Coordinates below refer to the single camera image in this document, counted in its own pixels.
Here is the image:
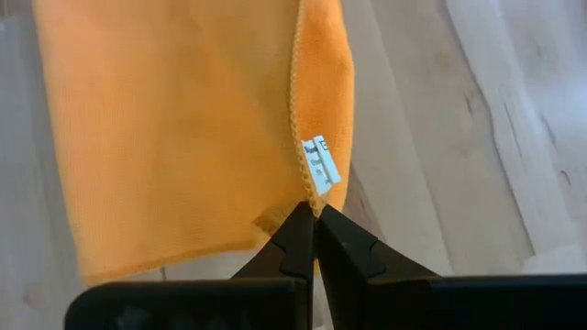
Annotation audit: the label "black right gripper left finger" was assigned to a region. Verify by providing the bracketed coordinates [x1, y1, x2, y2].
[63, 201, 317, 330]

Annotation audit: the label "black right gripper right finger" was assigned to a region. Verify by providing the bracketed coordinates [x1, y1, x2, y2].
[316, 203, 587, 330]

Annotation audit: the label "orange microfiber towel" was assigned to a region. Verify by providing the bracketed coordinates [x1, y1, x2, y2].
[30, 0, 357, 286]

